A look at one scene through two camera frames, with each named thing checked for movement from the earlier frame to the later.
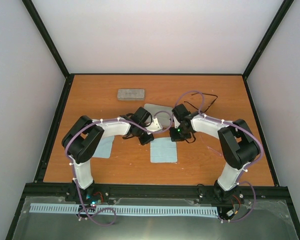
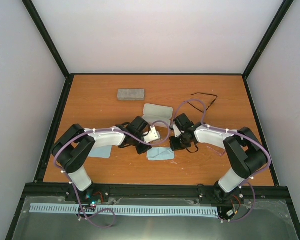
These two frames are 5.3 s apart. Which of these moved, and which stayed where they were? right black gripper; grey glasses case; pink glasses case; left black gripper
Moved: right black gripper; left black gripper
Stayed: pink glasses case; grey glasses case
